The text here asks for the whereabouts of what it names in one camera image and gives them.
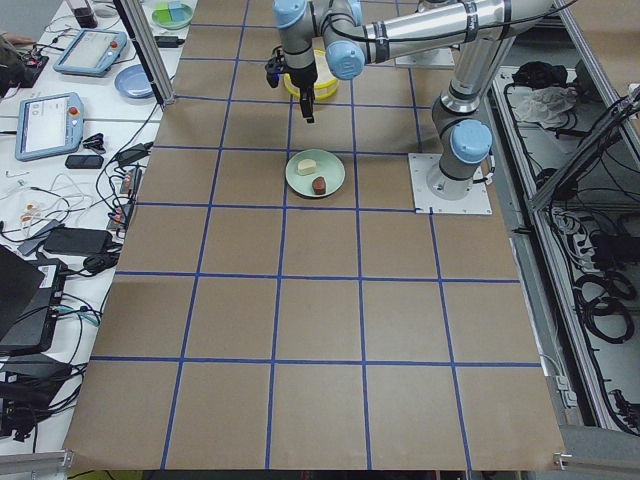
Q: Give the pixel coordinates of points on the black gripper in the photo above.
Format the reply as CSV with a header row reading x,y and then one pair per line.
x,y
303,78

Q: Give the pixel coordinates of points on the yellow bamboo steamer basket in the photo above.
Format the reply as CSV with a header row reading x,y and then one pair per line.
x,y
326,84

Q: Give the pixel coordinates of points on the white steamed bun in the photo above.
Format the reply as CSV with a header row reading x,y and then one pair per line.
x,y
306,167

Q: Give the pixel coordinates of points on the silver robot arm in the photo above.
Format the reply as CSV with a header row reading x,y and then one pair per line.
x,y
481,29

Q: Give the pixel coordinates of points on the light green plate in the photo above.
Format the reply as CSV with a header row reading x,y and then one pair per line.
x,y
329,166

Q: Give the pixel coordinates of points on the brown steamed bun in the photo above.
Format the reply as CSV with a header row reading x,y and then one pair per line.
x,y
319,186

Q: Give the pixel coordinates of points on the black power adapter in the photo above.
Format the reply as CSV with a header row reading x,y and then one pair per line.
x,y
166,41

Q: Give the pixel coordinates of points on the green bowl with blocks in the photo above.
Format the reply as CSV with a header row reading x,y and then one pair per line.
x,y
172,15

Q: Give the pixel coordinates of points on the blue plate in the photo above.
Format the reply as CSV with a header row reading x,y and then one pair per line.
x,y
132,82

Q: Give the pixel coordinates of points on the upper teach pendant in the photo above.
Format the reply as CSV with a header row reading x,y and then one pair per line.
x,y
91,53

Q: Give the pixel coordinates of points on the teach pendant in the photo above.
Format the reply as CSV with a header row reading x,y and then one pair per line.
x,y
91,53
49,126

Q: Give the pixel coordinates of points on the white crumpled cloth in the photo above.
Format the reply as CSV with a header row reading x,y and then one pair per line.
x,y
548,107

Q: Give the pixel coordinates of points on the lower teach pendant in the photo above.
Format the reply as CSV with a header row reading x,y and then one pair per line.
x,y
49,126

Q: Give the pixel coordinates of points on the black laptop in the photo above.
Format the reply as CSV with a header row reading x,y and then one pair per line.
x,y
31,291

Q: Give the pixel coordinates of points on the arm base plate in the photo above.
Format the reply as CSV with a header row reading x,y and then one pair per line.
x,y
441,58
434,193

